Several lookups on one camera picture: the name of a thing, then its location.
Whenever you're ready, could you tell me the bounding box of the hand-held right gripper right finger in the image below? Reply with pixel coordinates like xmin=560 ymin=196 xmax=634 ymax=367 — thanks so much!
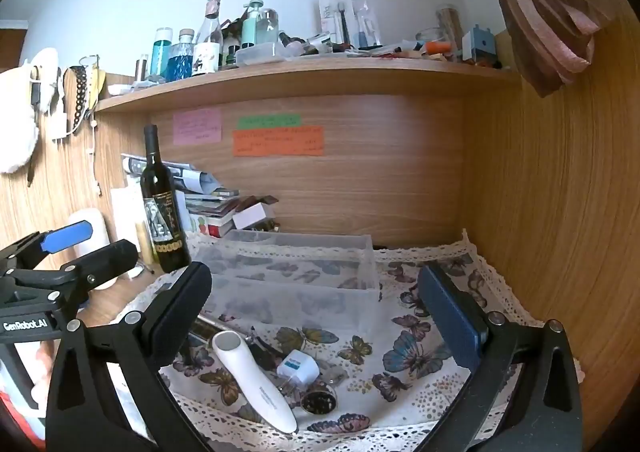
xmin=417 ymin=263 xmax=583 ymax=452

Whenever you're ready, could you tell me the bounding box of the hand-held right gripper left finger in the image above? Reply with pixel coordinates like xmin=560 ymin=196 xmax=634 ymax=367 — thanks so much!
xmin=45 ymin=262 xmax=216 ymax=452

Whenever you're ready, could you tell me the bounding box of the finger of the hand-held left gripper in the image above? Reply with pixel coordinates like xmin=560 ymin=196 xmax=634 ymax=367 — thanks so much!
xmin=0 ymin=221 xmax=96 ymax=279
xmin=47 ymin=239 xmax=139 ymax=319

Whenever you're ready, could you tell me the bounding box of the white handheld electric device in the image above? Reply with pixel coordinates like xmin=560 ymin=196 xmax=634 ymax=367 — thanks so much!
xmin=212 ymin=330 xmax=299 ymax=435

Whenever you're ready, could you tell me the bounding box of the clear plastic storage box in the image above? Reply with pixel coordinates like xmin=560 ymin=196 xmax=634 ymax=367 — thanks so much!
xmin=192 ymin=229 xmax=381 ymax=335

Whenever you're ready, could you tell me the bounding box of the white charger plug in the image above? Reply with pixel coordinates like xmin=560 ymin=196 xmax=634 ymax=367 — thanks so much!
xmin=276 ymin=351 xmax=321 ymax=390

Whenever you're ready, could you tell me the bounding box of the dark round tin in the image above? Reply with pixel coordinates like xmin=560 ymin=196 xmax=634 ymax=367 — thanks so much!
xmin=300 ymin=381 xmax=338 ymax=415

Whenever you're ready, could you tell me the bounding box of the white container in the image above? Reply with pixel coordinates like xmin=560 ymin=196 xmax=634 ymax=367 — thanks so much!
xmin=66 ymin=208 xmax=143 ymax=291

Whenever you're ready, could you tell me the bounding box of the cream cylinder tube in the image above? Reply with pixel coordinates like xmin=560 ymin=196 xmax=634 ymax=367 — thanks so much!
xmin=136 ymin=222 xmax=153 ymax=265

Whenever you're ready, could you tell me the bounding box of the white paper card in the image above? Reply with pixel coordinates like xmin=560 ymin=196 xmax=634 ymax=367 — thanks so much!
xmin=110 ymin=184 xmax=143 ymax=253

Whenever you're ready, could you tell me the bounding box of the butterfly printed lace cloth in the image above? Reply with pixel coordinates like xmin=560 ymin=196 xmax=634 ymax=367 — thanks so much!
xmin=115 ymin=229 xmax=583 ymax=452

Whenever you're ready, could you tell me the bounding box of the dark wine bottle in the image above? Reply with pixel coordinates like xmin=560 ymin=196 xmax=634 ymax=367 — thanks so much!
xmin=139 ymin=124 xmax=192 ymax=273

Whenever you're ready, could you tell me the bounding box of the stack of books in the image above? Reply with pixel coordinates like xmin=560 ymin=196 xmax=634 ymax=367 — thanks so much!
xmin=185 ymin=187 xmax=241 ymax=237

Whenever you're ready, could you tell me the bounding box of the red cloth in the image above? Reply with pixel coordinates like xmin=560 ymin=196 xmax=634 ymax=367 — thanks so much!
xmin=0 ymin=389 xmax=46 ymax=452

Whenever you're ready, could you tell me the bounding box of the rolled magazine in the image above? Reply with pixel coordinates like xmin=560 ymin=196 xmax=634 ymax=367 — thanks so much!
xmin=120 ymin=153 xmax=217 ymax=195

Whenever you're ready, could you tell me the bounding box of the white fluffy pad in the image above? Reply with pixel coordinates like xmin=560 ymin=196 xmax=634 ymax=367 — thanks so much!
xmin=0 ymin=48 xmax=60 ymax=174

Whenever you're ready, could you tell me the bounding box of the small white box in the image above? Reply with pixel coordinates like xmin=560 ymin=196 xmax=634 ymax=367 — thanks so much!
xmin=231 ymin=204 xmax=267 ymax=231

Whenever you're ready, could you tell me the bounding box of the dotted black belt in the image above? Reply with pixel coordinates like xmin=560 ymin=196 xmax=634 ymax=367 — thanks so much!
xmin=69 ymin=66 xmax=88 ymax=130

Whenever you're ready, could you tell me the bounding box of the yellow hanging cloth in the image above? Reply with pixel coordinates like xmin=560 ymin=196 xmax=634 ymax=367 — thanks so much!
xmin=90 ymin=69 xmax=107 ymax=107

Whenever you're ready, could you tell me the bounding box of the pink paper note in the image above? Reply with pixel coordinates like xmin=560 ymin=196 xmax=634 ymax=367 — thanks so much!
xmin=172 ymin=108 xmax=223 ymax=147

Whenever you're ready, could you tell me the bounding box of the orange paper note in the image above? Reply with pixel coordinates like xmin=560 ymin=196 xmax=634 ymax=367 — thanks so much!
xmin=232 ymin=126 xmax=325 ymax=157

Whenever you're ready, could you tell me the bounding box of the tall teal bottle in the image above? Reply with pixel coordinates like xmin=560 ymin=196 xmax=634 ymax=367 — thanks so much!
xmin=151 ymin=28 xmax=172 ymax=80

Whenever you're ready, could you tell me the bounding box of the blue liquid bottle with cork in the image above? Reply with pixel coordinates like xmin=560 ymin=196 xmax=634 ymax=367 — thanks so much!
xmin=166 ymin=29 xmax=196 ymax=81

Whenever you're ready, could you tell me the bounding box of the green paper note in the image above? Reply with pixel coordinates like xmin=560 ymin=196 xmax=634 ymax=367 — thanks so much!
xmin=237 ymin=115 xmax=302 ymax=129

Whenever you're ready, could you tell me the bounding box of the clear bottle with pink cap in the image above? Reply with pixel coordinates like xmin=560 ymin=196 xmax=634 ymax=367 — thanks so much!
xmin=194 ymin=0 xmax=224 ymax=76

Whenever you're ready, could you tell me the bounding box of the clear plastic tray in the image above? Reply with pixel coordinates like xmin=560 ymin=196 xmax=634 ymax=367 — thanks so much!
xmin=235 ymin=42 xmax=287 ymax=66

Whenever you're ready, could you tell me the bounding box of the wooden shelf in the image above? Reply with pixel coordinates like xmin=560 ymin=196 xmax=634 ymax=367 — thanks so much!
xmin=94 ymin=54 xmax=523 ymax=113

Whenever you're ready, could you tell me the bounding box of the mint pump bottle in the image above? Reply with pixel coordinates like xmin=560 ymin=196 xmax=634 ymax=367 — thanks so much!
xmin=241 ymin=0 xmax=263 ymax=50

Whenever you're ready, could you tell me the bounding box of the blue toy robot box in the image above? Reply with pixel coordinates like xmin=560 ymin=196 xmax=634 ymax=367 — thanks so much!
xmin=462 ymin=26 xmax=496 ymax=63

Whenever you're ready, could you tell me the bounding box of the clear round bottle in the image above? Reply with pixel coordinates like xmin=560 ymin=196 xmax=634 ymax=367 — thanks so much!
xmin=257 ymin=9 xmax=279 ymax=45

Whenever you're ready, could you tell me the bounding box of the tall glass jar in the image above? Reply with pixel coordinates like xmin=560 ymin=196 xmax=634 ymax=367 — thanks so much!
xmin=436 ymin=4 xmax=463 ymax=50

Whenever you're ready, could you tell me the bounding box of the clear toothbrush package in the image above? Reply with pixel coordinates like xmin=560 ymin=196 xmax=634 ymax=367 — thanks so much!
xmin=350 ymin=0 xmax=383 ymax=48

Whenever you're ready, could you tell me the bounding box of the brown curtain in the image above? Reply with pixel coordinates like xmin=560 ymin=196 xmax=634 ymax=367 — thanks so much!
xmin=430 ymin=0 xmax=621 ymax=98

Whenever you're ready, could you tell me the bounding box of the white toothbrush package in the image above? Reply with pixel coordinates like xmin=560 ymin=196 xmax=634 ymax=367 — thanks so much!
xmin=318 ymin=0 xmax=351 ymax=45

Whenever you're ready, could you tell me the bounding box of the white cable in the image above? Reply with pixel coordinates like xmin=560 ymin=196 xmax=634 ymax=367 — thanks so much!
xmin=87 ymin=122 xmax=103 ymax=195

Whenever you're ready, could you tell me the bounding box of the white wall charger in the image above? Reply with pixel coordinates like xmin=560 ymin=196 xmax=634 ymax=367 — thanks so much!
xmin=50 ymin=112 xmax=71 ymax=140

